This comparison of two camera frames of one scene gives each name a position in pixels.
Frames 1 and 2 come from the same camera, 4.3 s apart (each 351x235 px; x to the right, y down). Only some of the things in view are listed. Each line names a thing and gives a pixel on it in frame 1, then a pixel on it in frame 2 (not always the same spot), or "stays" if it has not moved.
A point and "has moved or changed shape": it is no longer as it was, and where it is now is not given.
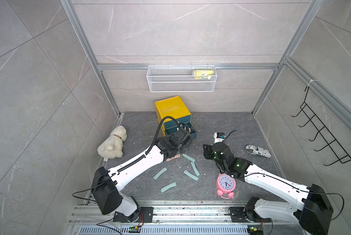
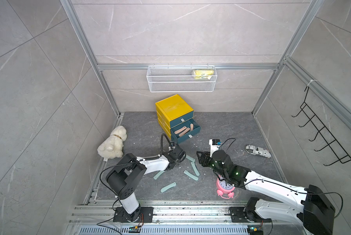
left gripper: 186,145 to 178,162
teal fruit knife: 195,168 stays
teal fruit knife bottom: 168,187 stays
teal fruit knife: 160,173 stays
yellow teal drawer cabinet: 175,107 has moved or changed shape
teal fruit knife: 190,175 stays
